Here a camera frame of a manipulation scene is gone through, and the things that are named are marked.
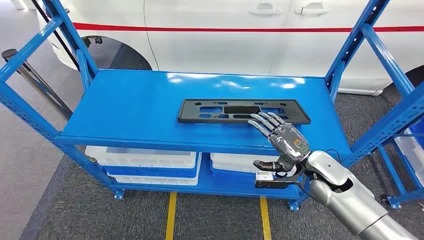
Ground black stanchion post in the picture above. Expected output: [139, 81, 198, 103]
[0, 48, 74, 120]

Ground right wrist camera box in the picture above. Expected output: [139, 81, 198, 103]
[254, 171, 301, 190]

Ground blue plastic bin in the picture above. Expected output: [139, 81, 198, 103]
[210, 165, 258, 184]
[405, 119, 424, 148]
[100, 153, 201, 179]

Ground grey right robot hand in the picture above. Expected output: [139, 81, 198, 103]
[247, 111, 312, 173]

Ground dark barrier pole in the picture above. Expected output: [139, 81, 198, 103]
[30, 0, 81, 71]

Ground white car with red stripe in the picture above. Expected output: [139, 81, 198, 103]
[34, 0, 424, 97]

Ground black plastic panel part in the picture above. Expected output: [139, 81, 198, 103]
[177, 98, 312, 125]

